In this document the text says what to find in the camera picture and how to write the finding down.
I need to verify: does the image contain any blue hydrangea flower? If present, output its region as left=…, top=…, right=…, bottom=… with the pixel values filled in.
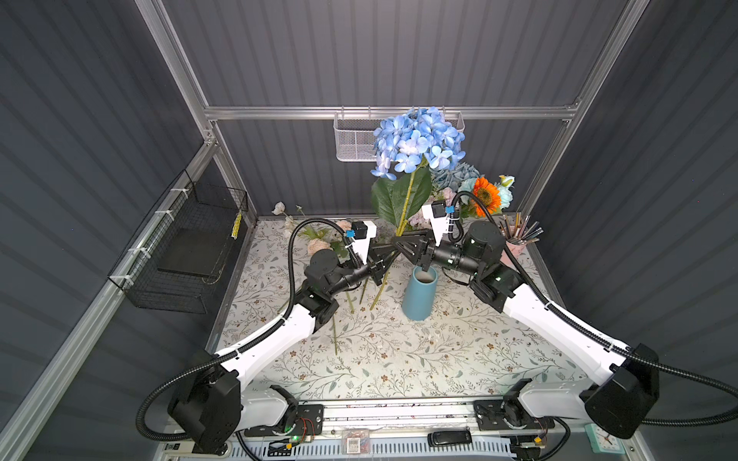
left=368, top=106, right=467, bottom=311

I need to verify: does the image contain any black wire basket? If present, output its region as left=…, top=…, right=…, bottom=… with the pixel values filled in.
left=109, top=175, right=248, bottom=314

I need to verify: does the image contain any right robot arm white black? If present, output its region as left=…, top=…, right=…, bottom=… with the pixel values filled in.
left=392, top=206, right=737, bottom=439

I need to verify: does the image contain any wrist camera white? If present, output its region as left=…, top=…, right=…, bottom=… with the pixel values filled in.
left=421, top=200, right=457, bottom=247
left=345, top=221, right=377, bottom=264

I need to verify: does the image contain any orange gerbera flower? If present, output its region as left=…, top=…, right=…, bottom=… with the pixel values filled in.
left=473, top=178, right=502, bottom=217

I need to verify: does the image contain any white wire mesh basket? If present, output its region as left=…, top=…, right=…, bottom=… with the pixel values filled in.
left=334, top=107, right=465, bottom=161

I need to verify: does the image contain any white power strip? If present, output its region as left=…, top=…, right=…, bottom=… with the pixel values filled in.
left=163, top=441, right=233, bottom=459

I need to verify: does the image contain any teal ceramic vase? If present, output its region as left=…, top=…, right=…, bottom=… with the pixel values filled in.
left=402, top=266, right=438, bottom=322

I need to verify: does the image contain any black remote device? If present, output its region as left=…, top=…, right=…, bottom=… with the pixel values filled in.
left=428, top=429, right=472, bottom=448

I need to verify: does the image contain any white pink flower bunch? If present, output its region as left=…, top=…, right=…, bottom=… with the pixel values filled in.
left=406, top=185, right=457, bottom=231

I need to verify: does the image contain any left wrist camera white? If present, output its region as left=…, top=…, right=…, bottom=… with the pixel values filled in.
left=345, top=221, right=377, bottom=264

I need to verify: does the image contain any peach rose stem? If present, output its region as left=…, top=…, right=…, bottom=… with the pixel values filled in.
left=301, top=220, right=352, bottom=356

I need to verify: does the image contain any pink pencil cup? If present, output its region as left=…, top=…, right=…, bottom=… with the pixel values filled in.
left=500, top=241, right=526, bottom=269

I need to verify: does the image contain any dusty blue rose bunch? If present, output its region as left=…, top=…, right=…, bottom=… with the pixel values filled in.
left=430, top=163, right=482, bottom=192

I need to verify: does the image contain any cream white rose stem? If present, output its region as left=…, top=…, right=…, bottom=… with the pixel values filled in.
left=272, top=202, right=329, bottom=242

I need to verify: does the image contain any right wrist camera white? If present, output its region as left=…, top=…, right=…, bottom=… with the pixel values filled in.
left=421, top=200, right=457, bottom=247

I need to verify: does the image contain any pale aqua peony stem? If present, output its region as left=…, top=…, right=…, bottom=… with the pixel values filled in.
left=459, top=175, right=515, bottom=211

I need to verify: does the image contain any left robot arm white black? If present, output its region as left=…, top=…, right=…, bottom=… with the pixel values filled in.
left=135, top=218, right=400, bottom=454

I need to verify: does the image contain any teal small clock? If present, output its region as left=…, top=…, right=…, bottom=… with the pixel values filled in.
left=584, top=424, right=625, bottom=455

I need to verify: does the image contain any floral patterned table mat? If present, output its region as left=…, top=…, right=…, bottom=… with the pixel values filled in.
left=209, top=220, right=586, bottom=401

